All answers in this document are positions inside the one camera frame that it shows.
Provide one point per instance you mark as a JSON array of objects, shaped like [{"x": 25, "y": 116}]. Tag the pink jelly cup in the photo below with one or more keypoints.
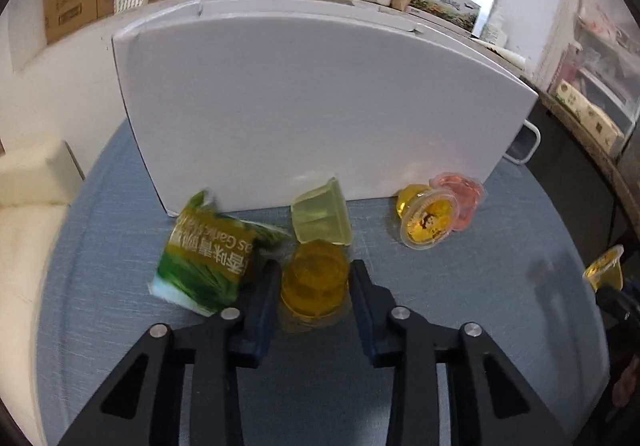
[{"x": 462, "y": 196}]

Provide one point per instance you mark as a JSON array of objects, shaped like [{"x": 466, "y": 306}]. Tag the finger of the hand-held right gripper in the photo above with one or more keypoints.
[{"x": 620, "y": 306}]

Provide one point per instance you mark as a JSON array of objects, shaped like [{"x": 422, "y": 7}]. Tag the clear plastic storage box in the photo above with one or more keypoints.
[{"x": 605, "y": 76}]

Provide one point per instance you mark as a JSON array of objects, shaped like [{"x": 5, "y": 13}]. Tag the landscape printed box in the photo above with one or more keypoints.
[{"x": 445, "y": 1}]

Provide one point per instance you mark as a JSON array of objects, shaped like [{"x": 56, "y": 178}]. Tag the pale green jelly cup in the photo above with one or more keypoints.
[{"x": 322, "y": 216}]

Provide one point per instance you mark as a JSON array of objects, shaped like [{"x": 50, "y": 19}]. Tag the black and white speaker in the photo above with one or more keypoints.
[{"x": 525, "y": 146}]

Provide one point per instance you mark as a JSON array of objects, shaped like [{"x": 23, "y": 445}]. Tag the cream leather sofa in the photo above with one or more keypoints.
[{"x": 30, "y": 206}]

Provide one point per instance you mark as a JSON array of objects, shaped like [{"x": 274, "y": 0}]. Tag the white paper roll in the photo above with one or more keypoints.
[{"x": 500, "y": 54}]

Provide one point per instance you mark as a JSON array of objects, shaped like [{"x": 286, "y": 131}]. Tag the white plastic bottle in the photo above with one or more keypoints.
[{"x": 494, "y": 29}]

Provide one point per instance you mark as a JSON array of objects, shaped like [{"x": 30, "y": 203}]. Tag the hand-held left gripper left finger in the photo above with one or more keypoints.
[{"x": 257, "y": 316}]

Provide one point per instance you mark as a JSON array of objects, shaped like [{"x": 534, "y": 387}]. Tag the patterned tissue pack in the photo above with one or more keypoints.
[{"x": 590, "y": 116}]

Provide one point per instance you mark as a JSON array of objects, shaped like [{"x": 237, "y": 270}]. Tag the small green pea packet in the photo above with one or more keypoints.
[{"x": 210, "y": 256}]

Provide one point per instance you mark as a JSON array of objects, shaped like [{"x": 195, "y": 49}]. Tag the stone-top side counter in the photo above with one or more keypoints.
[{"x": 575, "y": 161}]

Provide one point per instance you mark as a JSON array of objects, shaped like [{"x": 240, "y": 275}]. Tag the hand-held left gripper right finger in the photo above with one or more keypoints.
[{"x": 367, "y": 316}]

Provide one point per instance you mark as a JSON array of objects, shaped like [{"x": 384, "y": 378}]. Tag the amber jelly cup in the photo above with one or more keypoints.
[
  {"x": 315, "y": 286},
  {"x": 605, "y": 268},
  {"x": 427, "y": 221}
]

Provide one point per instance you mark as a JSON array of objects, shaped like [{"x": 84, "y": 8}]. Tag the white cardboard box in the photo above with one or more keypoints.
[{"x": 320, "y": 101}]

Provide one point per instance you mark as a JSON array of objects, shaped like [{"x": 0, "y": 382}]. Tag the person's right hand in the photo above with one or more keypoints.
[{"x": 627, "y": 383}]

